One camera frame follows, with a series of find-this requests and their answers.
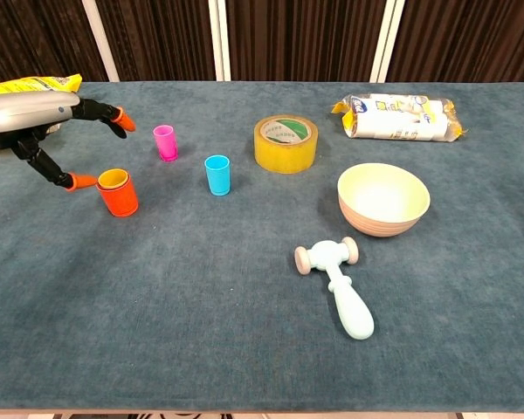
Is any teal table cloth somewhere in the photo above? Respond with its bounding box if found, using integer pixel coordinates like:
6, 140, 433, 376
0, 80, 524, 414

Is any orange plastic cup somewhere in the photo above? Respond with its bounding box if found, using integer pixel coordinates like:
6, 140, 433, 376
95, 168, 140, 218

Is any yellowish packing tape roll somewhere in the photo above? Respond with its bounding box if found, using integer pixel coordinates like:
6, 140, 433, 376
253, 113, 320, 175

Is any yellow plastic cup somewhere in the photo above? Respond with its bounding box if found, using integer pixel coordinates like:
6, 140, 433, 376
97, 168, 129, 190

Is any light blue toy hammer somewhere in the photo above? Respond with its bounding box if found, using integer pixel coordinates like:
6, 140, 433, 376
293, 236, 376, 341

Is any pink plastic cup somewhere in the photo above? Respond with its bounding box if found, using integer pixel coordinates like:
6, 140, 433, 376
152, 124, 179, 162

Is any white screen frame post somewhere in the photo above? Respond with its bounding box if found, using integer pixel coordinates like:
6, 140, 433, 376
207, 0, 232, 82
369, 0, 406, 84
80, 0, 121, 83

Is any white rolls plastic pack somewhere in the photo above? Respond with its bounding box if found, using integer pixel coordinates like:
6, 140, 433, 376
330, 93, 470, 143

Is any dark slatted screen panel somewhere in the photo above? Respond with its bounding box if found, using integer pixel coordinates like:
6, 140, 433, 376
94, 0, 217, 83
387, 0, 524, 85
224, 0, 385, 83
0, 0, 109, 84

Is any yellow snack bag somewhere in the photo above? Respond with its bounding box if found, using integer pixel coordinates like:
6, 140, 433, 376
0, 73, 84, 136

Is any cream and pink bowl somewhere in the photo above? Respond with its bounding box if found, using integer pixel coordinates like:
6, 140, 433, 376
336, 162, 431, 238

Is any light blue plastic cup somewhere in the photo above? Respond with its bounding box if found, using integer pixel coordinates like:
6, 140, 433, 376
203, 155, 231, 197

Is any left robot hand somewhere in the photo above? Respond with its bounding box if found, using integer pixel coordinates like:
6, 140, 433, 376
0, 90, 137, 192

